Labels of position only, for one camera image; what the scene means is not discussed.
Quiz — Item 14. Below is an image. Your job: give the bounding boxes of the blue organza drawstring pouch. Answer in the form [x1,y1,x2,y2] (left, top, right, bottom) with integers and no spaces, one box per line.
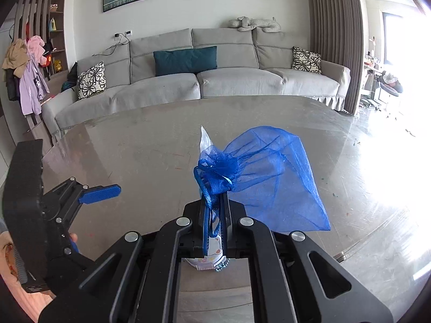
[194,126,331,243]

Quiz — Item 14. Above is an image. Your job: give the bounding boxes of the floral cushion left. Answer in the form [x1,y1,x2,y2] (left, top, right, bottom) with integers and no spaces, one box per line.
[77,61,107,100]

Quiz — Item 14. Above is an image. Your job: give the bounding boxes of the floral cushion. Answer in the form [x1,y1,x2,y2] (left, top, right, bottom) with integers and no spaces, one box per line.
[77,61,107,100]
[291,47,321,74]

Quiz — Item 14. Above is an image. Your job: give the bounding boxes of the clothes on rack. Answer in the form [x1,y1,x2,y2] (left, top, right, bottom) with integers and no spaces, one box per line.
[1,35,50,116]

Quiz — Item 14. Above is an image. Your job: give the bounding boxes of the teal cushion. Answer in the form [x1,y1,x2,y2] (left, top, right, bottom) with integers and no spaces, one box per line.
[154,46,218,77]

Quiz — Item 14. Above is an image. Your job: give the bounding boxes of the grey sectional sofa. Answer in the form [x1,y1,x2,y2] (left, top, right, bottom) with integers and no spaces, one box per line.
[42,29,351,140]

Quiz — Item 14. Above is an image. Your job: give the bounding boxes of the wooden shelf unit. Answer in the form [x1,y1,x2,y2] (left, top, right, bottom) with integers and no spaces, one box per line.
[12,0,69,82]

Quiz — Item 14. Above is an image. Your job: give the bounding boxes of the office chair with clothes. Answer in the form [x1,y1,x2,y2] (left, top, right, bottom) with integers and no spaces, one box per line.
[359,69,403,109]

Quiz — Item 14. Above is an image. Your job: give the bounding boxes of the floral cushion right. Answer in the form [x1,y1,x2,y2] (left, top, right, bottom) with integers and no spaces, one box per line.
[291,47,321,74]

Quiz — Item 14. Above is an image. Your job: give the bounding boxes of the white plush toy on sofa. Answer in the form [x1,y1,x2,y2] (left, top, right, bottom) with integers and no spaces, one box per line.
[227,16,281,33]

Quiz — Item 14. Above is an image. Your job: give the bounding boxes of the brown curtain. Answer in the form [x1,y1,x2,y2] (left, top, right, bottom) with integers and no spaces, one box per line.
[309,0,364,114]

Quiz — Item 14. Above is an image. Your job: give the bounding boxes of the wall socket with cable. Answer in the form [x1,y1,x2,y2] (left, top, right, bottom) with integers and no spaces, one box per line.
[92,32,130,57]

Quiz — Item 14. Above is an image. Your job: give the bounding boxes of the window frame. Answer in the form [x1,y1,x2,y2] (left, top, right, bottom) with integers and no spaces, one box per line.
[383,12,402,64]

